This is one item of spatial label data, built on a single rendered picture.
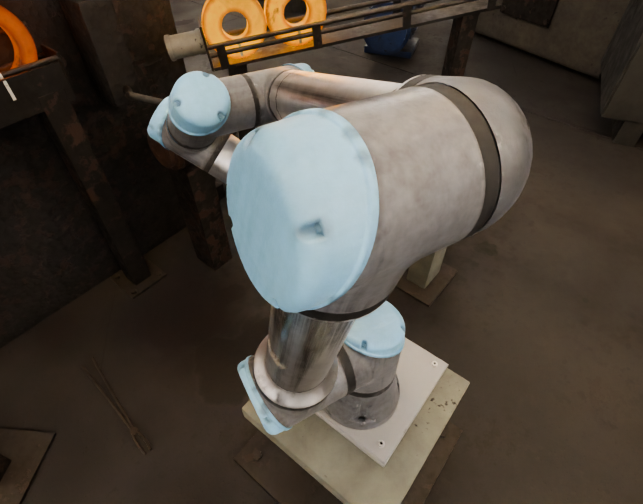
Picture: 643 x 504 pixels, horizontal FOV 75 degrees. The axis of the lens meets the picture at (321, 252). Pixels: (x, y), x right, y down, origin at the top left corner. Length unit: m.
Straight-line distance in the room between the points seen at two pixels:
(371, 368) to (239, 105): 0.42
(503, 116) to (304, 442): 0.66
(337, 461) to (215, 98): 0.62
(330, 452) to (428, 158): 0.65
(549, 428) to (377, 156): 1.12
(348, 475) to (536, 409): 0.64
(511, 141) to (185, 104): 0.41
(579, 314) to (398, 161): 1.33
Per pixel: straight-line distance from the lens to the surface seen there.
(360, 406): 0.76
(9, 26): 1.11
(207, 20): 1.18
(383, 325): 0.64
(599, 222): 1.90
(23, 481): 1.30
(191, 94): 0.59
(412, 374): 0.87
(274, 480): 1.10
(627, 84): 2.30
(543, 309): 1.49
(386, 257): 0.24
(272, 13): 1.19
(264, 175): 0.23
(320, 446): 0.82
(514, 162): 0.30
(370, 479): 0.81
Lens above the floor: 1.08
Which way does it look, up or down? 47 degrees down
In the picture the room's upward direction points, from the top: straight up
